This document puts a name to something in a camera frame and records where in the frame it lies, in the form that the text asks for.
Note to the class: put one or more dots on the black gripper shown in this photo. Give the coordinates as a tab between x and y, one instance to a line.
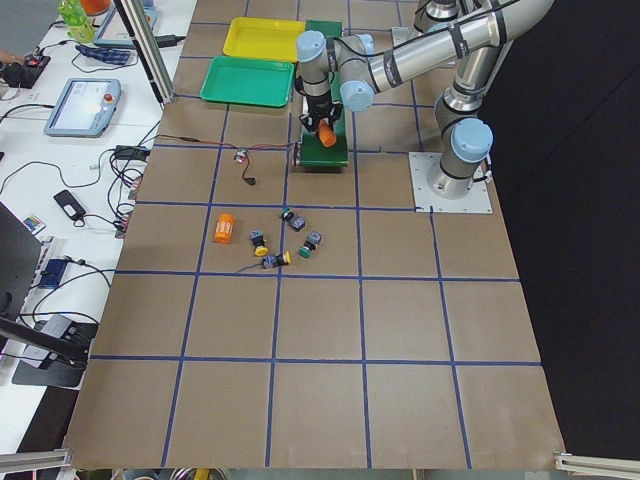
318	105

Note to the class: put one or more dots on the plain orange cylinder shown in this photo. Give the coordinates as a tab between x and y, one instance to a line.
325	135

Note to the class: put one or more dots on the green push button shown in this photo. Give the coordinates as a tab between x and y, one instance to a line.
311	243
295	221

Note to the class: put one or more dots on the yellow push button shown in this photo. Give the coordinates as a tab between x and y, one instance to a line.
257	239
272	261

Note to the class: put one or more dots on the orange cylinder with 4680 label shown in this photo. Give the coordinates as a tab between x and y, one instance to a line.
224	228

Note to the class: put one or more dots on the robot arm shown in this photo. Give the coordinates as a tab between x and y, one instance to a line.
337	73

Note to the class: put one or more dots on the small green controller board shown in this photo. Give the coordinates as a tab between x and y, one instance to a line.
241	156

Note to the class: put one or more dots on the green plastic tray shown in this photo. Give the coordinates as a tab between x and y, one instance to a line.
252	82

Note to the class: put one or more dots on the yellow plastic tray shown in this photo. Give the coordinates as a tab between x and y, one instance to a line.
263	38

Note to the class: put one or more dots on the black power adapter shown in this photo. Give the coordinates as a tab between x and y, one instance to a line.
135	153

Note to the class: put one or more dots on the teach pendant tablet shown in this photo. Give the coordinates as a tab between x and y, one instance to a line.
84	108

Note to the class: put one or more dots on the aluminium frame post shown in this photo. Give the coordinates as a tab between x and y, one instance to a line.
137	26

